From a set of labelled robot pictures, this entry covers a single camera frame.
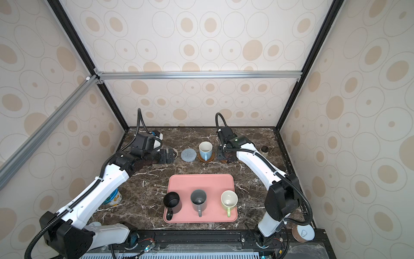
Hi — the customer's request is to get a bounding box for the light grey woven coaster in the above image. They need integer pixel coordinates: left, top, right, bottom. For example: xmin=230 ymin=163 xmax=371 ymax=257
xmin=173 ymin=148 xmax=179 ymax=160

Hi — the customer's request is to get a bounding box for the blue grey round coaster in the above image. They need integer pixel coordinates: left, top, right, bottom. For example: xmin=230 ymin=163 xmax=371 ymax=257
xmin=181 ymin=148 xmax=197 ymax=163

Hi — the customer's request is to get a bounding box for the blue mug white inside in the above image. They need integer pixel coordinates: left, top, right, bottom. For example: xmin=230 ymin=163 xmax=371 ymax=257
xmin=199 ymin=141 xmax=213 ymax=161

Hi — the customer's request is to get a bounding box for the light green mug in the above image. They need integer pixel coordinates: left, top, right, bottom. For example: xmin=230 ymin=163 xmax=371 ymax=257
xmin=221 ymin=191 xmax=238 ymax=218

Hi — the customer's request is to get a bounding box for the black mug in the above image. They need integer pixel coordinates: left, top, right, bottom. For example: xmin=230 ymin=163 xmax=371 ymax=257
xmin=163 ymin=192 xmax=182 ymax=221

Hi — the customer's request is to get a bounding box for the grey mug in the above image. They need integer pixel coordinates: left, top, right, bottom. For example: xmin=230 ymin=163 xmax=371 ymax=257
xmin=190 ymin=190 xmax=207 ymax=218

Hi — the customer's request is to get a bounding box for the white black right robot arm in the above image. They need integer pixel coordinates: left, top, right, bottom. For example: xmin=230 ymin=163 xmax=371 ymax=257
xmin=215 ymin=112 xmax=315 ymax=247

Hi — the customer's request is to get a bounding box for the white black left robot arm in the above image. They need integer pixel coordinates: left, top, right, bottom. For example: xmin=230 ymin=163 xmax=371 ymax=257
xmin=24 ymin=129 xmax=178 ymax=259

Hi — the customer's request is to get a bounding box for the pink rectangular tray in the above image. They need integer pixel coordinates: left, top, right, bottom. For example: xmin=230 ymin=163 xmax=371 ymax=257
xmin=163 ymin=174 xmax=238 ymax=223

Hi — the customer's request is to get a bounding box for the small olive bottle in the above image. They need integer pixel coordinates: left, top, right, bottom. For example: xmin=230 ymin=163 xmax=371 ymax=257
xmin=260 ymin=146 xmax=269 ymax=157

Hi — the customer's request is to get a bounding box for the blue round tin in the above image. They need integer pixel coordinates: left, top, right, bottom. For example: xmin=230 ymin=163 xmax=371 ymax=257
xmin=102 ymin=189 xmax=122 ymax=206

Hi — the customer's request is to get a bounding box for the horizontal aluminium bar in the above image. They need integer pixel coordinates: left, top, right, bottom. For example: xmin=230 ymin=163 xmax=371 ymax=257
xmin=97 ymin=71 xmax=303 ymax=80

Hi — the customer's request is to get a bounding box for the diagonal aluminium bar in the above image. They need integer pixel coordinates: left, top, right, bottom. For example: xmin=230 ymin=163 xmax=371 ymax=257
xmin=1 ymin=75 xmax=98 ymax=188

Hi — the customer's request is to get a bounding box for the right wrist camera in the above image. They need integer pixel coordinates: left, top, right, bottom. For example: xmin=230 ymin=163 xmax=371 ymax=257
xmin=217 ymin=126 xmax=237 ymax=145

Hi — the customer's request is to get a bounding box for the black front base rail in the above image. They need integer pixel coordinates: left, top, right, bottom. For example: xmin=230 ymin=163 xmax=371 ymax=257
xmin=83 ymin=229 xmax=335 ymax=259

